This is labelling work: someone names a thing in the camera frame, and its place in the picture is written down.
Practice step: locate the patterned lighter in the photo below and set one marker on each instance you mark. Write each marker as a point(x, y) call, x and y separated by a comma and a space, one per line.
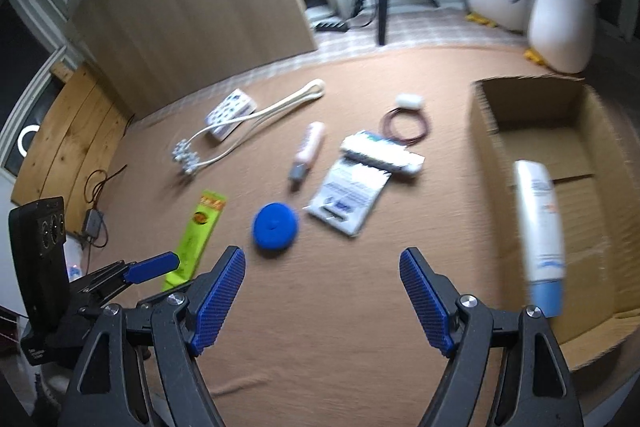
point(382, 154)

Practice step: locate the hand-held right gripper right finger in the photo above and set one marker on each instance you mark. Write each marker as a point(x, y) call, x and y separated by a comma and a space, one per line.
point(425, 302)

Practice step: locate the green snack packet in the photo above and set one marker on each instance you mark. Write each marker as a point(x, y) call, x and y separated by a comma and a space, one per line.
point(200, 232)

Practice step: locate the black power adapter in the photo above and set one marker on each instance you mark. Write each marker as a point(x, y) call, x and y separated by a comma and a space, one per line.
point(93, 223)

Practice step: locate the white printed pouch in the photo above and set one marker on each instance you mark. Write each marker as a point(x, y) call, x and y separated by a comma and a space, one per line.
point(347, 202)

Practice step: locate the blue dotted white packet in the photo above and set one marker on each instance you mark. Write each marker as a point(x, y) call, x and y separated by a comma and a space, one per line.
point(232, 109)

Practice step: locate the cardboard box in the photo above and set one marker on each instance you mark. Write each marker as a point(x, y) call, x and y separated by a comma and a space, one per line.
point(575, 207)

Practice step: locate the white roller massager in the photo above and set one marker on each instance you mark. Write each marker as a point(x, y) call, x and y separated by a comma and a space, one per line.
point(280, 107)

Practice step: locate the pink tube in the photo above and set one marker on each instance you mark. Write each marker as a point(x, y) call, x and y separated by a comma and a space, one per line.
point(310, 147)

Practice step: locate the black power strip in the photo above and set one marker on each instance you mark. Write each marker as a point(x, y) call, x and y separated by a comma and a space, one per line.
point(331, 26)

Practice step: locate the blue round container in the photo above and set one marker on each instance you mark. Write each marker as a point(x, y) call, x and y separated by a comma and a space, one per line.
point(275, 229)

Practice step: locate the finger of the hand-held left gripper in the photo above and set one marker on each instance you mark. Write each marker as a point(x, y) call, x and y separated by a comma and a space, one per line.
point(152, 267)

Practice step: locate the light wooden board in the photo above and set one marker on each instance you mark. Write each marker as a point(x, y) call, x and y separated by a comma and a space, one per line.
point(200, 7)

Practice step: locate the small penguin plush toy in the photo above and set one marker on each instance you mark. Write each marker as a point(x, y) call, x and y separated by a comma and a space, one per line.
point(560, 17)

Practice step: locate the white sunscreen tube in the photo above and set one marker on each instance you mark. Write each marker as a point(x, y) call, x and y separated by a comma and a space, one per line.
point(540, 227)

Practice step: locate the checked bed sheet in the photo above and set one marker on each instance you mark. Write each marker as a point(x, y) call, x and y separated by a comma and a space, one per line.
point(425, 27)

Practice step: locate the small white case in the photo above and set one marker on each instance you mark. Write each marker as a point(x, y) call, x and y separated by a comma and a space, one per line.
point(409, 101)

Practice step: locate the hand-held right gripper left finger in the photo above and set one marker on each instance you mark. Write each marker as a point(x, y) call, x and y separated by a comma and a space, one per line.
point(220, 302)

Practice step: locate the pine wood panel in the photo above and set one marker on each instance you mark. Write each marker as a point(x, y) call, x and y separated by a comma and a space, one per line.
point(65, 142)

